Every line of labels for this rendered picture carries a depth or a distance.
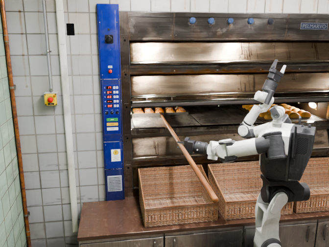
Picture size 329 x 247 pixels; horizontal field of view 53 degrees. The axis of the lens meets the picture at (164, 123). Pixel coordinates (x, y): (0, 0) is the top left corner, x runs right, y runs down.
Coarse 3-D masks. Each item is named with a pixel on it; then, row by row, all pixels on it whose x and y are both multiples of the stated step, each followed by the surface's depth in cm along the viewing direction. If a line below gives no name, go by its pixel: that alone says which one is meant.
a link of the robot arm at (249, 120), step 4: (252, 112) 229; (256, 112) 228; (248, 116) 232; (252, 116) 230; (256, 116) 230; (244, 120) 234; (248, 120) 231; (252, 120) 231; (240, 124) 234; (244, 124) 233; (248, 124) 233; (252, 124) 234; (248, 128) 230
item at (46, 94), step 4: (48, 92) 251; (52, 92) 251; (56, 92) 251; (44, 96) 248; (48, 96) 249; (52, 96) 249; (56, 96) 250; (44, 100) 250; (56, 100) 251; (48, 104) 250; (52, 104) 251; (56, 104) 251
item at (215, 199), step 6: (168, 126) 272; (174, 132) 255; (174, 138) 244; (180, 144) 227; (186, 150) 214; (186, 156) 205; (192, 162) 194; (192, 168) 189; (198, 174) 177; (204, 180) 169; (204, 186) 165; (210, 186) 163; (210, 192) 157; (216, 198) 151
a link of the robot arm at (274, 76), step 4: (272, 68) 219; (272, 72) 221; (276, 72) 219; (280, 72) 222; (268, 76) 223; (272, 76) 220; (276, 76) 221; (280, 76) 223; (268, 80) 222; (272, 80) 222; (276, 80) 222; (264, 84) 224; (268, 84) 221; (272, 84) 220; (276, 84) 221; (276, 88) 223
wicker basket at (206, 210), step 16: (144, 176) 278; (160, 176) 281; (176, 176) 283; (192, 176) 285; (144, 192) 278; (160, 192) 280; (176, 192) 283; (192, 192) 285; (144, 208) 237; (160, 208) 239; (176, 208) 241; (192, 208) 244; (208, 208) 245; (144, 224) 240; (160, 224) 242
